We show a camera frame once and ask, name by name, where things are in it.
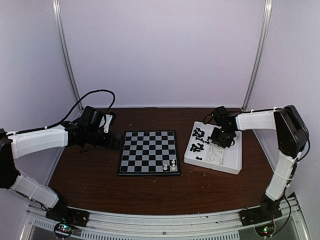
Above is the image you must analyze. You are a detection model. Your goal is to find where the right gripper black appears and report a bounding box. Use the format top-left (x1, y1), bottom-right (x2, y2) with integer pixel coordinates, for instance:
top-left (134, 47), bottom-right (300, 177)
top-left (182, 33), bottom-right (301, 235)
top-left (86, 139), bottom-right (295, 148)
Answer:
top-left (210, 127), bottom-right (235, 148)

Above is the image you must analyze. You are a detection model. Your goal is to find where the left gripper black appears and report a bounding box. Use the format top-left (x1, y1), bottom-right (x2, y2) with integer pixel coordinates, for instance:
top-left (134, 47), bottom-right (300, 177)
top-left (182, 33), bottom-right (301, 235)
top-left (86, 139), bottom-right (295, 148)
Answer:
top-left (85, 127), bottom-right (125, 151)

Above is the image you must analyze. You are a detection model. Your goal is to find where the black white chessboard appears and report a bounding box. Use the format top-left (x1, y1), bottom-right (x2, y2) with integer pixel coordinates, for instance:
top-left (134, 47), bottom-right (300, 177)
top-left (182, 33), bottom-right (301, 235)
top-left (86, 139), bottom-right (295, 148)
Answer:
top-left (117, 130), bottom-right (181, 176)

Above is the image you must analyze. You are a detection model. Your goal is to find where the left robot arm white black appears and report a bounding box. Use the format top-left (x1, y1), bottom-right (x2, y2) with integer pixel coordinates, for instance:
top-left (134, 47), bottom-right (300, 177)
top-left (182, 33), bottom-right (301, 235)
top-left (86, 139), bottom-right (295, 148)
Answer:
top-left (0, 121), bottom-right (123, 222)

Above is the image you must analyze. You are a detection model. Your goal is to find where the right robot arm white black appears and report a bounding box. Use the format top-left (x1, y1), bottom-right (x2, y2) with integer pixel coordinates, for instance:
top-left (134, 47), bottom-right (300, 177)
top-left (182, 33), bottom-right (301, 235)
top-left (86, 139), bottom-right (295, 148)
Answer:
top-left (210, 105), bottom-right (310, 221)

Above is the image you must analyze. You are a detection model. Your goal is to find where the white chess pieces pile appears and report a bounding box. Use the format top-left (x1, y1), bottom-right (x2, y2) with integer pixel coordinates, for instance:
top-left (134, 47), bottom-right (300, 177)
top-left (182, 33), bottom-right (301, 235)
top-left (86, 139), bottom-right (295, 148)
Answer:
top-left (206, 144), bottom-right (225, 166)

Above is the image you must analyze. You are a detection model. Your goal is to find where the black chess pieces upper cluster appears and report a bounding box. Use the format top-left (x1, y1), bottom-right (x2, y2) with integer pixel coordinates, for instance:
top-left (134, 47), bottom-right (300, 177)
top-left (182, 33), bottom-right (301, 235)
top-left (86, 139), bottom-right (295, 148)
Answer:
top-left (192, 127), bottom-right (210, 144)

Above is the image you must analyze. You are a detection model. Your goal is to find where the black chess pieces cluster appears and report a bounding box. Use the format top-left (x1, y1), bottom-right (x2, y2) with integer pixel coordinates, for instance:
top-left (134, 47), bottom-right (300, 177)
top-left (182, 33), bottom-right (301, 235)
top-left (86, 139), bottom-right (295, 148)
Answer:
top-left (192, 127), bottom-right (210, 144)
top-left (189, 143), bottom-right (204, 152)

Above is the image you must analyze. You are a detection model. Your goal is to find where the black chess pieces lower cluster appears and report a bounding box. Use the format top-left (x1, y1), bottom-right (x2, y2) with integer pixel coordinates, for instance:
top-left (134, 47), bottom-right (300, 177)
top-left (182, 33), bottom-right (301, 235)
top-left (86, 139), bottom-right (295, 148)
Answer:
top-left (189, 143), bottom-right (204, 152)

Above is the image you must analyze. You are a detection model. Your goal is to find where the right controller board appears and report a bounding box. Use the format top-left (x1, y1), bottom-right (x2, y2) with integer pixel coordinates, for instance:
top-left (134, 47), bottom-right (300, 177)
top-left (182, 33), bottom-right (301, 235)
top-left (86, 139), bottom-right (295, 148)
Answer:
top-left (254, 223), bottom-right (275, 238)

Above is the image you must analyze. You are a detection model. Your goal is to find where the controller board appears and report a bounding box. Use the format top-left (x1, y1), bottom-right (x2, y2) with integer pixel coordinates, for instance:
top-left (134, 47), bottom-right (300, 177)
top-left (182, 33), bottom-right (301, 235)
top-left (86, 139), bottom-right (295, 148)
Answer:
top-left (254, 223), bottom-right (275, 238)
top-left (53, 223), bottom-right (74, 238)

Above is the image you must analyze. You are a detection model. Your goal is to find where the left controller board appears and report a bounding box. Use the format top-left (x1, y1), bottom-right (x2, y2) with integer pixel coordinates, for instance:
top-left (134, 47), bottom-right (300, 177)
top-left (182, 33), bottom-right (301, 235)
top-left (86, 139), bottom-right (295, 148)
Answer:
top-left (53, 223), bottom-right (74, 238)

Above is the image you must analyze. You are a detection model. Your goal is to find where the white plastic tray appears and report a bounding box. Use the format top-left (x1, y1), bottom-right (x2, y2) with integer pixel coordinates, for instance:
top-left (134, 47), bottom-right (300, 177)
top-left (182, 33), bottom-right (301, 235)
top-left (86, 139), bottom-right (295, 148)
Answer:
top-left (183, 121), bottom-right (242, 175)

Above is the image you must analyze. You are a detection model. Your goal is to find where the right black cable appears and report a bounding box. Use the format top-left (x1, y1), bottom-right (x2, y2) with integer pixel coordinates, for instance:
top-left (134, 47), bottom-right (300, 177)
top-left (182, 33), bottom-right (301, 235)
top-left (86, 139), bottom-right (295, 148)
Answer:
top-left (203, 112), bottom-right (216, 126)

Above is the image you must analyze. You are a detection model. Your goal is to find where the black cable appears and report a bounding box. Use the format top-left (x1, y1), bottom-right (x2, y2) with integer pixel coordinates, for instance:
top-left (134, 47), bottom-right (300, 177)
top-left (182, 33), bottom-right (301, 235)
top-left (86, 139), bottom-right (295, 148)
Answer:
top-left (203, 112), bottom-right (216, 126)
top-left (7, 89), bottom-right (116, 133)

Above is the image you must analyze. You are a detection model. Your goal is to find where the left black cable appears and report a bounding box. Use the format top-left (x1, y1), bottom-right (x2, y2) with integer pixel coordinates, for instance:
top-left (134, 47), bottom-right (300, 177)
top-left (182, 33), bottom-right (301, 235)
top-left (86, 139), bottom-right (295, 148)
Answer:
top-left (7, 89), bottom-right (116, 133)

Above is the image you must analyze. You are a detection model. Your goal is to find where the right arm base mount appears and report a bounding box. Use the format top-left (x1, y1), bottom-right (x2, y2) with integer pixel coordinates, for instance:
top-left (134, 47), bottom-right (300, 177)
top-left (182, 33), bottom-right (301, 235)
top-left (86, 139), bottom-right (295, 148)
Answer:
top-left (239, 193), bottom-right (284, 226)

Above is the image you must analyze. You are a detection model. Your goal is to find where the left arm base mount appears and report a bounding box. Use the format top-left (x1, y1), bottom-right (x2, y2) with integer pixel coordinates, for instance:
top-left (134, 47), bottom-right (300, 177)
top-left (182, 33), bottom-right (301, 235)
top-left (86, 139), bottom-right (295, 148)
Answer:
top-left (44, 194), bottom-right (90, 227)

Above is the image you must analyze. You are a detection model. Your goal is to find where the right aluminium frame post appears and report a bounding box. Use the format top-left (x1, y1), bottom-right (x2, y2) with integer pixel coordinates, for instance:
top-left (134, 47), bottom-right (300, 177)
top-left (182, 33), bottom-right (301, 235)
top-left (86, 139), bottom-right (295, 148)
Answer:
top-left (241, 0), bottom-right (273, 110)

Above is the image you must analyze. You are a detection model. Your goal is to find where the aluminium frame post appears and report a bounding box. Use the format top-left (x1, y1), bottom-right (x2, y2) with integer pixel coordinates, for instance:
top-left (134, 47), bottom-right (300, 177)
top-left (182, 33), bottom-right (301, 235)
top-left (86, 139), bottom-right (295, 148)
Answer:
top-left (52, 0), bottom-right (81, 101)
top-left (241, 0), bottom-right (273, 110)

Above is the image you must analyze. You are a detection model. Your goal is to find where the aluminium front rail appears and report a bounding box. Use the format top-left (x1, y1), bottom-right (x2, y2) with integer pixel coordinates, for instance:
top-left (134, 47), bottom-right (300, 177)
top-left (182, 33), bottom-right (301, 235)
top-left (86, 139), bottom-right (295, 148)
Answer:
top-left (19, 192), bottom-right (308, 240)

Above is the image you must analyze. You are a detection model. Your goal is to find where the left aluminium frame post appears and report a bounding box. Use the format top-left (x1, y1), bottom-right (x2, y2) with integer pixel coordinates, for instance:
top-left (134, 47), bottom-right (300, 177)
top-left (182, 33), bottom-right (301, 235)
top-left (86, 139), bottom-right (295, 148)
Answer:
top-left (52, 0), bottom-right (81, 101)

